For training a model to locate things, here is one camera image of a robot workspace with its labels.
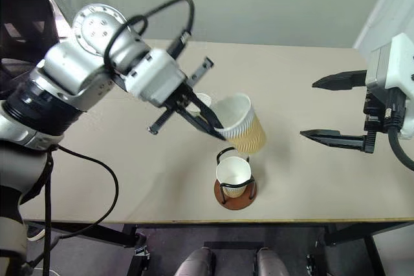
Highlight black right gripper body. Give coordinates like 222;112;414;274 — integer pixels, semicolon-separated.
361;88;406;154

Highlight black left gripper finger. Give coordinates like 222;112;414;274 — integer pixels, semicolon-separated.
176;107;228;142
186;92;224;129

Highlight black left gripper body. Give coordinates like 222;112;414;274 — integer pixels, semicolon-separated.
147;57;215;136

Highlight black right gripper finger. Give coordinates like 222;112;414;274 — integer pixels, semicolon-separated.
311;69;369;91
300;129;368;152

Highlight ribbed brown paper cup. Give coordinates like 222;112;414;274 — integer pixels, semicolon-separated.
212;92;268;155

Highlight small white cup behind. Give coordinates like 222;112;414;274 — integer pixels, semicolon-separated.
189;92;213;117

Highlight white paper cup in holder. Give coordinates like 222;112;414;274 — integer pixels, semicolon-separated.
215;158;253;199

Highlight dark rounded grey shape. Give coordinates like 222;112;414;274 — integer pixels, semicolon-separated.
175;246;217;276
255;246;290;276

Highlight black office chair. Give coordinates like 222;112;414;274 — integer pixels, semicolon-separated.
0;0;61;101

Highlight black shoe white sole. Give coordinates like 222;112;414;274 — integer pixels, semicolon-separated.
26;225;47;242

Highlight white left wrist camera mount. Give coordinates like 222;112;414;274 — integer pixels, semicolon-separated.
124;48;188;108

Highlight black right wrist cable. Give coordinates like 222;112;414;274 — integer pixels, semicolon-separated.
386;123;414;173

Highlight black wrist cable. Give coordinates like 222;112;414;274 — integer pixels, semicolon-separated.
103;0;197;75
386;123;414;173

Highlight black wire cup holder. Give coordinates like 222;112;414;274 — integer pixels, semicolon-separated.
213;147;259;210

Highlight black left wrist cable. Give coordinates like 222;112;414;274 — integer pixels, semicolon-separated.
103;0;197;75

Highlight thin black hanging cable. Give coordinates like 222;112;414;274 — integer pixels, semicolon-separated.
24;143;120;276

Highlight black metal table frame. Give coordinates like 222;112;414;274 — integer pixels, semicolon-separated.
24;220;414;276

